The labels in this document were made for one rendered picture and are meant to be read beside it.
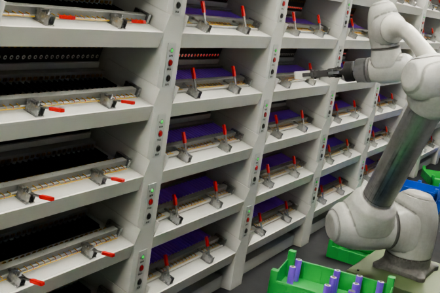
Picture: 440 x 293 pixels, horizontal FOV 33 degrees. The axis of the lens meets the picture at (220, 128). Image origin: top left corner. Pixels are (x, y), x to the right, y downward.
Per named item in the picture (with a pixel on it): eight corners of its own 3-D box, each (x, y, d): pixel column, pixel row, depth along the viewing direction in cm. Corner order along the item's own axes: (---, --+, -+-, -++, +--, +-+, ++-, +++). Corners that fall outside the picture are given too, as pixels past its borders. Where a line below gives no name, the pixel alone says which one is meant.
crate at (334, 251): (403, 265, 337) (406, 248, 335) (391, 276, 319) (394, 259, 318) (340, 246, 350) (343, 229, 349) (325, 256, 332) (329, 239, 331)
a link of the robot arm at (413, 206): (441, 261, 252) (454, 199, 247) (395, 262, 246) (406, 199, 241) (415, 242, 267) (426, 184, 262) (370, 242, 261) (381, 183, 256)
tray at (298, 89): (325, 93, 327) (334, 74, 325) (268, 102, 274) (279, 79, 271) (287, 74, 335) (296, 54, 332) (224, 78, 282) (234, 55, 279)
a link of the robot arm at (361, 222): (387, 259, 250) (328, 261, 243) (369, 224, 262) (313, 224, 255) (495, 77, 204) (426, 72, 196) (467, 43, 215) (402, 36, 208)
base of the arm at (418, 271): (442, 265, 264) (445, 250, 263) (422, 283, 246) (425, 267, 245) (393, 250, 274) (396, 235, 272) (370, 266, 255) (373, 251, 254)
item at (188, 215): (239, 211, 273) (255, 178, 269) (148, 250, 220) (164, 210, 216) (196, 184, 281) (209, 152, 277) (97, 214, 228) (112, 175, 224)
